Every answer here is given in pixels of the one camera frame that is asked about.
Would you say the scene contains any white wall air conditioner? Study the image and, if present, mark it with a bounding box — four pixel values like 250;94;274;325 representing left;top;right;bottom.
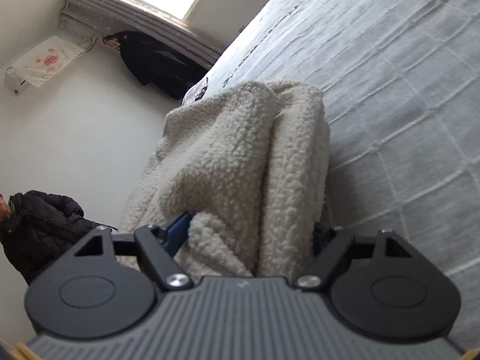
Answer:
4;36;86;94

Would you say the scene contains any dark hanging coat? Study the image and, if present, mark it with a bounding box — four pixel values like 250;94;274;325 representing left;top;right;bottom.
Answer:
103;31;208;100

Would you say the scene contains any grey quilted bedspread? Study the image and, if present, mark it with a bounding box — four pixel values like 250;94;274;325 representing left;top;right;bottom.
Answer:
208;0;479;348

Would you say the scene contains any cream fleece zip jacket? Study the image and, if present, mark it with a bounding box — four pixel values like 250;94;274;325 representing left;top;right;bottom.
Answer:
119;81;330;281

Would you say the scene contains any left grey curtain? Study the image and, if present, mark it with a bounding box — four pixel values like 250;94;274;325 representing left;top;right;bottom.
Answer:
60;0;225;69

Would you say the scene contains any person in dark jacket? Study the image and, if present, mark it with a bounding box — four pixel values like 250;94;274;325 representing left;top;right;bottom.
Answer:
1;190;100;284

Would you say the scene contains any small folded patterned cloth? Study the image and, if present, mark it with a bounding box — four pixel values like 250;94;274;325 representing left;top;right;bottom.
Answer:
181;76;208;106

